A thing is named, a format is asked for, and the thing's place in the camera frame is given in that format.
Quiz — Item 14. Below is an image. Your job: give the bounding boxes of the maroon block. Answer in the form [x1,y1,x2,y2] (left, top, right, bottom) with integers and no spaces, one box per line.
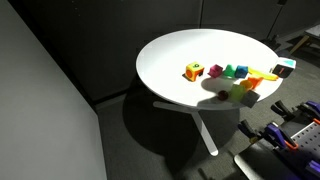
[207,64,224,79]

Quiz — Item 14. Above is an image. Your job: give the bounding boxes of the lime green block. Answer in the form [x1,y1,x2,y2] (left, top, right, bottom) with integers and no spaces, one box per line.
[229,83,247,103]

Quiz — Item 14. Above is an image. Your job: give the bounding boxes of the blue block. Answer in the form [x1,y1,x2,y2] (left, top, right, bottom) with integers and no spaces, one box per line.
[234,65,250,80]

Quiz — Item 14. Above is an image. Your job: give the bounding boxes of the orange block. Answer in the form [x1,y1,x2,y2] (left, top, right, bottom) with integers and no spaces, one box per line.
[248,76,265,90]

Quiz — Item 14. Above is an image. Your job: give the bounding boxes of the orange yellow multicolor cube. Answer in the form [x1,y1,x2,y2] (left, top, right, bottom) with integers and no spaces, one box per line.
[185,61,206,83]

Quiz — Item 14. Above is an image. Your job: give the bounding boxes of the white table base legs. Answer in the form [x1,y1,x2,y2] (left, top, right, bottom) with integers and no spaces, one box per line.
[152,100,220,157]

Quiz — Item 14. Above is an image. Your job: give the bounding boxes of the dark red ball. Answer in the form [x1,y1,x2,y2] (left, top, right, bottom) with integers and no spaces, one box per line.
[217,89,230,102]

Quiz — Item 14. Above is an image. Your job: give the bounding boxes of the yellow ball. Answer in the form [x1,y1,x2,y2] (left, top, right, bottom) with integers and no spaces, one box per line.
[239,79,254,92]

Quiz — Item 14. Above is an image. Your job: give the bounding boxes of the black spring clamp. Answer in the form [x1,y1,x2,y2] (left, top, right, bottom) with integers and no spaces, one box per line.
[270,99,298,118]
[237,119,265,142]

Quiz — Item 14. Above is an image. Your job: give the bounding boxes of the yellow banana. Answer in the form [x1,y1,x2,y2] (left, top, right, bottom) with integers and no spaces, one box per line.
[247,66,280,82]

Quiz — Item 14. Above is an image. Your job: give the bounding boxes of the white box with teal triangle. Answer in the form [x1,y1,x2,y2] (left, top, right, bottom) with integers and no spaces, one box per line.
[271,56,297,79]

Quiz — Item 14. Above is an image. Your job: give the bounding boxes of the black platform base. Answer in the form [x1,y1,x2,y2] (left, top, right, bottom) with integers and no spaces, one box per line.
[233,142,306,180]

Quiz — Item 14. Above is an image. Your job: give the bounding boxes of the purple spring clamp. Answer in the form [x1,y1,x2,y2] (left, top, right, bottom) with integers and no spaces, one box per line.
[305,159,320,178]
[262,122,300,152]
[296,100,320,122]

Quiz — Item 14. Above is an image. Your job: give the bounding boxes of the perforated metal plate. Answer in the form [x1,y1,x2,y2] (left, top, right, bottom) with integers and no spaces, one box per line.
[290,121,320,152]

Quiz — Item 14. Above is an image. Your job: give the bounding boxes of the wooden furniture frame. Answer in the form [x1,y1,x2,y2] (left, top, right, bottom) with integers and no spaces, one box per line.
[288,24,320,56]

